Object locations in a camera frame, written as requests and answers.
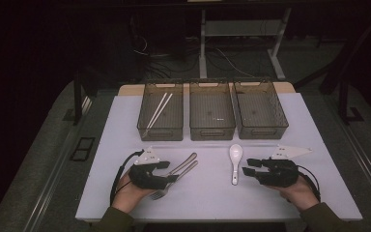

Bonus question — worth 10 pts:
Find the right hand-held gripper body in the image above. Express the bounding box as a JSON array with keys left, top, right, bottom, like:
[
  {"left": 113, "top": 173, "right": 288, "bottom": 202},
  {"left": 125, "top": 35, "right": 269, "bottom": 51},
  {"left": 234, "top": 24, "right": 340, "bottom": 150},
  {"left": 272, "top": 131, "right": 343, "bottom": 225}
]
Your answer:
[{"left": 257, "top": 144, "right": 313, "bottom": 189}]

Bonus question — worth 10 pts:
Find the person's left hand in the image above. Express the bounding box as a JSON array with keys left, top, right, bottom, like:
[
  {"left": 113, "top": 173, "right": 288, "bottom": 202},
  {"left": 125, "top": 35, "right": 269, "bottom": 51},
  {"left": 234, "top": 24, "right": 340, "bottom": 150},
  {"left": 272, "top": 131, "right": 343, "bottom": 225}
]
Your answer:
[{"left": 111, "top": 170, "right": 157, "bottom": 215}]

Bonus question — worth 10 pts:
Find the dark metal stand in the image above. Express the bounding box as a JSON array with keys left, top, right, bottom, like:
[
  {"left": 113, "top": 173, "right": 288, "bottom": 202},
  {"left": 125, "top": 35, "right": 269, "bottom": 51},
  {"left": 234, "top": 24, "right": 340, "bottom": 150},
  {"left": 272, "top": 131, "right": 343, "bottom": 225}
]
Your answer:
[
  {"left": 72, "top": 72, "right": 93, "bottom": 127},
  {"left": 337, "top": 80, "right": 365, "bottom": 126}
]

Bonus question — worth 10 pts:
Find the white metal desk frame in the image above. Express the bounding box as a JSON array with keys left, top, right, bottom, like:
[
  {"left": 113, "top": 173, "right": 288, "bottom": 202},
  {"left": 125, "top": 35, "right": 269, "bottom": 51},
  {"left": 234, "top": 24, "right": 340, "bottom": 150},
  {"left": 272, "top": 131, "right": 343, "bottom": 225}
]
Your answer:
[{"left": 198, "top": 8, "right": 293, "bottom": 81}]

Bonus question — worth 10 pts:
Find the person's right hand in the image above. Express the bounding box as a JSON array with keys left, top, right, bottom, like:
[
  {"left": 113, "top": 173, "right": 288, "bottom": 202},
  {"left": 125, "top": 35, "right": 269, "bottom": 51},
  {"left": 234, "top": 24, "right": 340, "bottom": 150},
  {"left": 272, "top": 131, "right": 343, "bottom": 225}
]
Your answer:
[{"left": 270, "top": 175, "right": 321, "bottom": 212}]

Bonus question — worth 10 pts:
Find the smoky clear plastic bin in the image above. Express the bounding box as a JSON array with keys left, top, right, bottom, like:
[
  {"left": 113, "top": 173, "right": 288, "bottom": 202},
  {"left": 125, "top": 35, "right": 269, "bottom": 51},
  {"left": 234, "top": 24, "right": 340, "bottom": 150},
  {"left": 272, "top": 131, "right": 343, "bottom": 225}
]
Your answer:
[
  {"left": 188, "top": 80, "right": 237, "bottom": 141},
  {"left": 232, "top": 78, "right": 290, "bottom": 140},
  {"left": 136, "top": 81, "right": 185, "bottom": 142}
]

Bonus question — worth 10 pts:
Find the white ceramic spoon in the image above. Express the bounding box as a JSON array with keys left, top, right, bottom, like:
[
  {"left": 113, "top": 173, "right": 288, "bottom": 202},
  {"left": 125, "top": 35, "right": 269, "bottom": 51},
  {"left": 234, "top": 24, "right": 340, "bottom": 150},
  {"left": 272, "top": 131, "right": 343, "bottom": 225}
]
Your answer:
[{"left": 229, "top": 143, "right": 244, "bottom": 187}]

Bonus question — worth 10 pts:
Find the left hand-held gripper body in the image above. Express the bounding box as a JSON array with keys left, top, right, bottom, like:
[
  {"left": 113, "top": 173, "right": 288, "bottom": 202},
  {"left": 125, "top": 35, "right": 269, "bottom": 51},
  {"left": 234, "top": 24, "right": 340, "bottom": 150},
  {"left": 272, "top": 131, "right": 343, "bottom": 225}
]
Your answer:
[{"left": 128, "top": 146, "right": 169, "bottom": 190}]

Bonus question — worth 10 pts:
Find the white chopstick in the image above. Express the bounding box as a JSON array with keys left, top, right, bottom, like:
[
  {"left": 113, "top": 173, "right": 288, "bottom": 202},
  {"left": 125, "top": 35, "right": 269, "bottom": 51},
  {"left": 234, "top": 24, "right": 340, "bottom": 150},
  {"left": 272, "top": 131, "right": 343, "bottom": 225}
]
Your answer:
[
  {"left": 146, "top": 92, "right": 169, "bottom": 130},
  {"left": 148, "top": 93, "right": 174, "bottom": 130}
]

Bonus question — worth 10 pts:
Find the bundle of floor cables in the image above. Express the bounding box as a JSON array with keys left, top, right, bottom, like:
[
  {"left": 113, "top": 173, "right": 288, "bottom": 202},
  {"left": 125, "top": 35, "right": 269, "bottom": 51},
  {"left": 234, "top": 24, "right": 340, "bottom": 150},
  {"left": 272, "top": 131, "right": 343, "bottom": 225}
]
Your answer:
[{"left": 130, "top": 32, "right": 201, "bottom": 80}]

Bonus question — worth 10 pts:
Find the right hand-held gripper black cable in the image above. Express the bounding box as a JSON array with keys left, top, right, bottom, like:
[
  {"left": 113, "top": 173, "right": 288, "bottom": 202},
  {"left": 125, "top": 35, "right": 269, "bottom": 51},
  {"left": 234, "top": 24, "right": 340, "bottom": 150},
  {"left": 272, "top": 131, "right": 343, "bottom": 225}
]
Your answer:
[{"left": 298, "top": 164, "right": 322, "bottom": 203}]

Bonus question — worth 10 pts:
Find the wooden board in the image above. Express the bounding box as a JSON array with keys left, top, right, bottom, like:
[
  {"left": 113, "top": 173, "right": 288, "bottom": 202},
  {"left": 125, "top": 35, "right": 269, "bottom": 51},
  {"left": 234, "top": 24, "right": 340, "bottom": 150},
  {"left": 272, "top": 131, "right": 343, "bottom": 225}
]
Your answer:
[{"left": 118, "top": 81, "right": 297, "bottom": 97}]

